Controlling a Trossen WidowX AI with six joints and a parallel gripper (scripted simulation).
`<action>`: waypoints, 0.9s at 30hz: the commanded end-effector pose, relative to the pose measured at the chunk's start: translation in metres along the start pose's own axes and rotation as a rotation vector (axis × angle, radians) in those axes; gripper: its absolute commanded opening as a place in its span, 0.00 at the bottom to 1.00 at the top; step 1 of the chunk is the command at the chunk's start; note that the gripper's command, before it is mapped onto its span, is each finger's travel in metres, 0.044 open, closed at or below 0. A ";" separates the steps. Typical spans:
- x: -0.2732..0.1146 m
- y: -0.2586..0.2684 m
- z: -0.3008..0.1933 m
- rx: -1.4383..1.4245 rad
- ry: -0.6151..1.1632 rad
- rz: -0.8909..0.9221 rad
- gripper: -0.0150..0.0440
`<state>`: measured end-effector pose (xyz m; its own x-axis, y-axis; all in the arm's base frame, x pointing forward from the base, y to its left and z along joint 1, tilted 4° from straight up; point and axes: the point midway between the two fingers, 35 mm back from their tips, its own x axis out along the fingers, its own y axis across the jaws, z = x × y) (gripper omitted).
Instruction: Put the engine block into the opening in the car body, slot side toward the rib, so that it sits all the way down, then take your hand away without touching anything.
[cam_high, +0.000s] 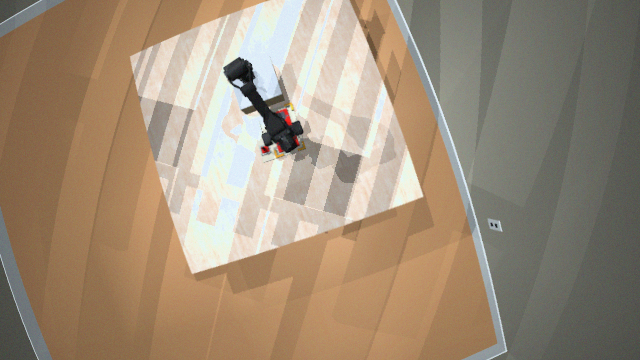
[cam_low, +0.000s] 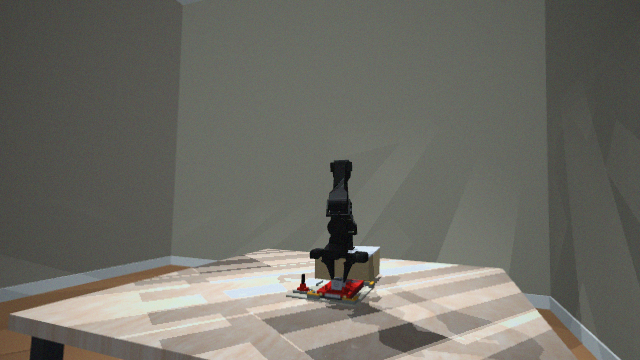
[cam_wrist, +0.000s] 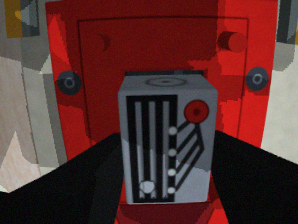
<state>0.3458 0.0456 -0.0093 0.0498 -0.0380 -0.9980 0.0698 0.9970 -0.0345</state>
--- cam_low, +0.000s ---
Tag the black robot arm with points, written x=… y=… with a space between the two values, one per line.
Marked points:
x=340 y=207

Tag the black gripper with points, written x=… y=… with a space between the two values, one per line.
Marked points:
x=351 y=258

